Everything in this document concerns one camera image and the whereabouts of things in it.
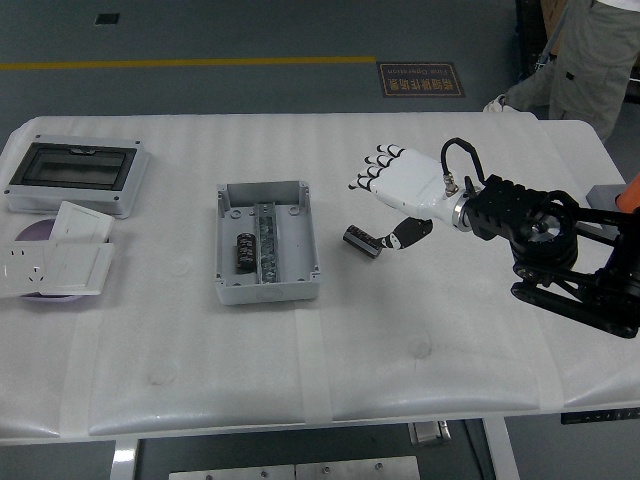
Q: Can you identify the white socket panel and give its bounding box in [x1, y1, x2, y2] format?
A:
[0, 242, 59, 300]

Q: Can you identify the small white switch panel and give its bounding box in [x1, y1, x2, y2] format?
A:
[48, 200, 115, 245]

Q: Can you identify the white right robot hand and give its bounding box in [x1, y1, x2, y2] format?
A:
[348, 143, 464, 251]

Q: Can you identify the person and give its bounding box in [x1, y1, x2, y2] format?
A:
[482, 0, 640, 144]

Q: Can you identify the purple round plate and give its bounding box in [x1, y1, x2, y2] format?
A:
[14, 218, 86, 304]

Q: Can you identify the black cylindrical battery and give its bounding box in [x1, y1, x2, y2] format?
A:
[342, 224, 384, 259]

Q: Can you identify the black table control panel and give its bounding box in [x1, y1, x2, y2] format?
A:
[559, 407, 640, 425]

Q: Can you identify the brown-black cylindrical battery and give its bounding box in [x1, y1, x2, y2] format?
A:
[234, 230, 257, 274]

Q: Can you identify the large white switch panel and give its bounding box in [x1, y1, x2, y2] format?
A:
[37, 242, 115, 295]

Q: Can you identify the grey box with dark window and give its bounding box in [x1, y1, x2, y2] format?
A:
[2, 133, 151, 220]

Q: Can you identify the white foam mat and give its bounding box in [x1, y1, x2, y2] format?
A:
[0, 112, 640, 444]

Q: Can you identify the white tape strip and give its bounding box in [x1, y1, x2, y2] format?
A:
[535, 309, 566, 410]
[293, 309, 335, 426]
[59, 314, 101, 439]

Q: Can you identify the open grey junction box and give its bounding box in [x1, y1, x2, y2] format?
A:
[213, 180, 324, 306]

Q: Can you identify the metal mounting rail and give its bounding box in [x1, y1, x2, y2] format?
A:
[253, 201, 280, 285]

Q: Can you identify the grey block base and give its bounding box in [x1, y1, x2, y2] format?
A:
[585, 183, 626, 246]

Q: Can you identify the metal bracket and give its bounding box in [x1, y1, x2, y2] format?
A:
[408, 421, 452, 447]

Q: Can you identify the dark floor sign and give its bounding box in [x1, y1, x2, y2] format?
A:
[376, 61, 466, 99]

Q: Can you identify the white table leg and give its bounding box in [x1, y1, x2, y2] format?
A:
[108, 438, 144, 480]
[482, 417, 521, 480]

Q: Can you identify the grey metal plate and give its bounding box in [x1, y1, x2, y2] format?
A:
[168, 464, 296, 480]
[294, 455, 421, 480]

